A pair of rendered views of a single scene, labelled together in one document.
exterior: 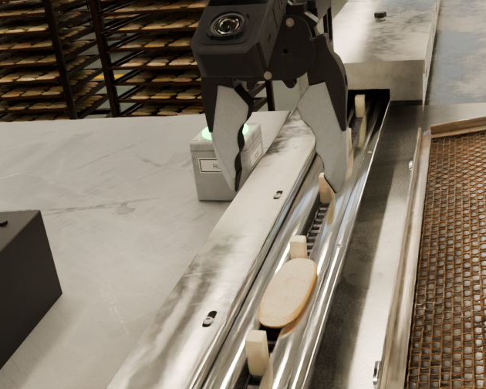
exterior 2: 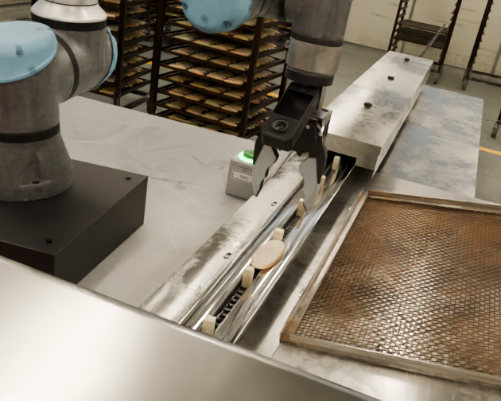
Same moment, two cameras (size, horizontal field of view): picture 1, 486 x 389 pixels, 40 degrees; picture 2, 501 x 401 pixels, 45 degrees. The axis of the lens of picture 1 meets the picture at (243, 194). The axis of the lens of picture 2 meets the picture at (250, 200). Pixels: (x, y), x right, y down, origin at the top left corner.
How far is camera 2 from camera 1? 0.41 m
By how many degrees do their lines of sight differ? 3
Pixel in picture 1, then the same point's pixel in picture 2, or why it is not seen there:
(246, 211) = (254, 208)
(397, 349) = (312, 287)
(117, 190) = (176, 173)
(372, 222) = (321, 234)
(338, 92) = (320, 165)
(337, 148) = (312, 191)
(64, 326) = (145, 240)
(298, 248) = (278, 235)
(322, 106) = (312, 169)
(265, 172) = (269, 188)
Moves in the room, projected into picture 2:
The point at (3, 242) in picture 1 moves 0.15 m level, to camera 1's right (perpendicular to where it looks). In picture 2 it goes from (130, 188) to (223, 203)
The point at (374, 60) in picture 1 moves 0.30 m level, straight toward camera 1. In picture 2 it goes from (352, 138) to (336, 188)
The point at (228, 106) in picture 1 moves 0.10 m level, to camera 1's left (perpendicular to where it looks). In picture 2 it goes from (266, 155) to (200, 145)
